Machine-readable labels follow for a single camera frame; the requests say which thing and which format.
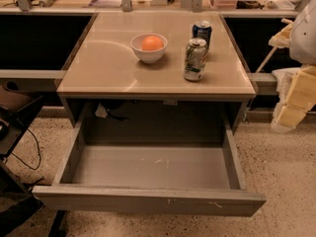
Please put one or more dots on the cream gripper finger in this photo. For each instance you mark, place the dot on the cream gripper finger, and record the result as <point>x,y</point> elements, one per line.
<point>282,38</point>
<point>297,96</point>

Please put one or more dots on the open grey top drawer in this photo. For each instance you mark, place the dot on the open grey top drawer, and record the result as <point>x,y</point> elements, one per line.
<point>152,158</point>

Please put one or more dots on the white bowl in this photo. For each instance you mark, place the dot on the white bowl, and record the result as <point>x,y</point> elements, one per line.
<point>147,56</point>

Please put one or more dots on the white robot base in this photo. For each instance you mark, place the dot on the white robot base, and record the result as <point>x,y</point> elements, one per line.
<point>283,76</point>

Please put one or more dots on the orange fruit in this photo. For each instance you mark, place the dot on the orange fruit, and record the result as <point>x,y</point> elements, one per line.
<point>152,43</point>

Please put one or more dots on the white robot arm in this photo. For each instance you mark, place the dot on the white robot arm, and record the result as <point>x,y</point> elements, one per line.
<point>303,36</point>

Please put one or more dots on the blue soda can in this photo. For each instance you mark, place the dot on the blue soda can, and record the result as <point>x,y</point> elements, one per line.
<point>202,30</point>

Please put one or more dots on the green white 7up can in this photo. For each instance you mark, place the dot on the green white 7up can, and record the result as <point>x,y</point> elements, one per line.
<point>195,59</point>

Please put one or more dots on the white stick with black tip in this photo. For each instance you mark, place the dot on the white stick with black tip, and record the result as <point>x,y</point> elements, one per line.
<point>266,59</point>

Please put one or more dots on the white paper tag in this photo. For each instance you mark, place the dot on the white paper tag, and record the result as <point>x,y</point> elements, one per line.
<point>101,111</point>

